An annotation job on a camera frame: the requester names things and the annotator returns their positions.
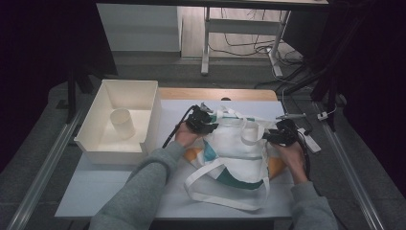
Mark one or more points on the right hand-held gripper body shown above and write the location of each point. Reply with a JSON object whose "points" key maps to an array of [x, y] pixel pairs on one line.
{"points": [[285, 132]]}

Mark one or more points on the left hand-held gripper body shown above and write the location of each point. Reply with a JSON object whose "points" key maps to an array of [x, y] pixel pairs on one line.
{"points": [[199, 119]]}

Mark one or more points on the white tote bag coloured shapes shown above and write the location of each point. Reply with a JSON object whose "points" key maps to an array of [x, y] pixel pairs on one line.
{"points": [[233, 143]]}

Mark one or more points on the cream plastic storage box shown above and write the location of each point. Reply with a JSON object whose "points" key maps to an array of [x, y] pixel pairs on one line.
{"points": [[134, 92]]}

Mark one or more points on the white cup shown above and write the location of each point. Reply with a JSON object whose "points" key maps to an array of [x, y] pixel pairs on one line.
{"points": [[123, 124]]}

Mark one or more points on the person's left hand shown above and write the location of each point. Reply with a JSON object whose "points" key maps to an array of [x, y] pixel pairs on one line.
{"points": [[183, 137]]}

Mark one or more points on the person's right hand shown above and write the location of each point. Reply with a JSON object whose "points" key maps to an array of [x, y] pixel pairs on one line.
{"points": [[292, 159]]}

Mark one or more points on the white power strip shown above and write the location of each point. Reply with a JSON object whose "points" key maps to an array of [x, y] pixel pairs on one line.
{"points": [[312, 145]]}

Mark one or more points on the white plug adapter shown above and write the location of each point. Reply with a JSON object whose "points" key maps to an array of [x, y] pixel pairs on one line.
{"points": [[322, 116]]}

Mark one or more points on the white cabinet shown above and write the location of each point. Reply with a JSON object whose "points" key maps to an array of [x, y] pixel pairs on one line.
{"points": [[140, 32]]}

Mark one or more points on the dark curtain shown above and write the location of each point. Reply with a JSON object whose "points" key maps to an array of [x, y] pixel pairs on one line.
{"points": [[376, 64], [32, 48]]}

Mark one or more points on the black metal stand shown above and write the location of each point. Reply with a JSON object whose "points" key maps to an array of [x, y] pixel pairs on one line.
{"points": [[72, 96]]}

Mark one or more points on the aluminium rail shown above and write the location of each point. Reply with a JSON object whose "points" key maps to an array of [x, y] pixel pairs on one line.
{"points": [[41, 179], [351, 179]]}

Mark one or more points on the white desk frame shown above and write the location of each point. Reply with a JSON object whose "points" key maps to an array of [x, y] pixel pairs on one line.
{"points": [[242, 27]]}

